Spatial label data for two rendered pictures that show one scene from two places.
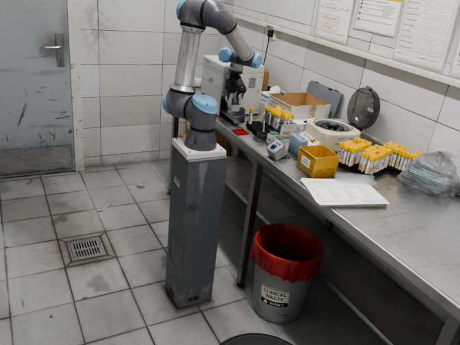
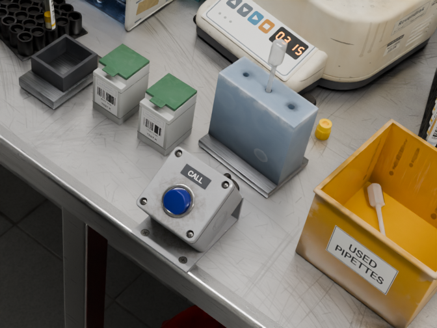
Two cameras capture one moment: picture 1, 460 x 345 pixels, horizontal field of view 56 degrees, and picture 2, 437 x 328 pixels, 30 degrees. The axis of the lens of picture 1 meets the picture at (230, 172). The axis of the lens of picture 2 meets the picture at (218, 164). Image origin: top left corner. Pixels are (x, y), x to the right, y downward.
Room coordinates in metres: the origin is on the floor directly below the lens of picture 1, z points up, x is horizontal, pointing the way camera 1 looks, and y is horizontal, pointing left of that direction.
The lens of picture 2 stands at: (1.47, 0.03, 1.53)
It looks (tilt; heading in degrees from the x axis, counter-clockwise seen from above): 49 degrees down; 329
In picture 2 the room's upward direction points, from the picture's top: 11 degrees clockwise
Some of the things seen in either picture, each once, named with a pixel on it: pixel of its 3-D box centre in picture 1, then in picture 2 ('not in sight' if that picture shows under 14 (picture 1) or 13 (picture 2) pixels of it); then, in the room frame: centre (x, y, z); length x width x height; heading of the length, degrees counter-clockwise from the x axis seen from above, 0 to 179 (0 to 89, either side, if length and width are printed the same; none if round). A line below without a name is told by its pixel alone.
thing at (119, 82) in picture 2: (272, 138); (121, 84); (2.07, -0.20, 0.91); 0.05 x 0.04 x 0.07; 120
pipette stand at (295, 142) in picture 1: (297, 146); (259, 124); (1.96, -0.31, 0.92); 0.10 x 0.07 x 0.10; 25
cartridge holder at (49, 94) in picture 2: (263, 136); (64, 67); (2.13, -0.15, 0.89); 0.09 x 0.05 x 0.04; 120
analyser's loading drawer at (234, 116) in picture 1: (231, 112); not in sight; (2.38, 0.03, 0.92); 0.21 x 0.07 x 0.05; 30
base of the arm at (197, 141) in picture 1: (201, 135); not in sight; (1.89, 0.15, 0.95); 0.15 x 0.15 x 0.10
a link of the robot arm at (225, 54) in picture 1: (231, 55); not in sight; (2.29, 0.07, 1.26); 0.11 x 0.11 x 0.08; 61
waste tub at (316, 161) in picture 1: (317, 161); (397, 223); (1.81, -0.39, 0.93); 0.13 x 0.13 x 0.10; 26
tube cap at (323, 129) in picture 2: not in sight; (323, 129); (1.97, -0.40, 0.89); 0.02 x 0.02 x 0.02
